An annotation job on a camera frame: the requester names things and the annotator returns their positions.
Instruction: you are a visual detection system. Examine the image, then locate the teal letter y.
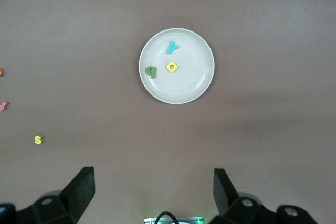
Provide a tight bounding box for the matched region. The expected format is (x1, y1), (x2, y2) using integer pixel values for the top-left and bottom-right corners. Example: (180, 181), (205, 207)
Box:
(166, 40), (180, 55)

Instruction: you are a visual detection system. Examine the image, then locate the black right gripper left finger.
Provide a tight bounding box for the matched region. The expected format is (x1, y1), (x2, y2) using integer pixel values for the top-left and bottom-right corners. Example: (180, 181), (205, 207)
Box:
(0, 166), (96, 224)

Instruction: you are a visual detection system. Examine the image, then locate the brown table cover sheet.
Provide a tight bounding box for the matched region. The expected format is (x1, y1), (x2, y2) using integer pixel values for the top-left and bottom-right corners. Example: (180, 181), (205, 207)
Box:
(0, 0), (336, 224)

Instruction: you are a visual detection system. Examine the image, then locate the green letter p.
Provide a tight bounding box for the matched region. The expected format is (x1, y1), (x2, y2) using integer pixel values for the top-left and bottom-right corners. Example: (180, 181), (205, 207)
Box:
(145, 66), (158, 80)

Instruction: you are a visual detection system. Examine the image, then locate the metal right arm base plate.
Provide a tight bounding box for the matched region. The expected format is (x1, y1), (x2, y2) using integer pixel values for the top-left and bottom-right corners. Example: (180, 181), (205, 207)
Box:
(143, 216), (205, 224)

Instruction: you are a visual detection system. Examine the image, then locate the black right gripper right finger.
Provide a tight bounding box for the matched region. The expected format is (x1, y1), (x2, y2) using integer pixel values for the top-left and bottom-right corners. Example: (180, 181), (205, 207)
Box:
(209, 168), (320, 224)

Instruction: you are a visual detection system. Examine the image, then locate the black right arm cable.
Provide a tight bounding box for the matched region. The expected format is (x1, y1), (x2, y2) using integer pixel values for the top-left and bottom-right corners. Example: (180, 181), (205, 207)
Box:
(156, 210), (180, 224)

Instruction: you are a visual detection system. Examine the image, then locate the beige brown plate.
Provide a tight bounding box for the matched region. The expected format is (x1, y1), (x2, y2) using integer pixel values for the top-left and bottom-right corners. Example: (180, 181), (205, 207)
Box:
(138, 27), (215, 105)

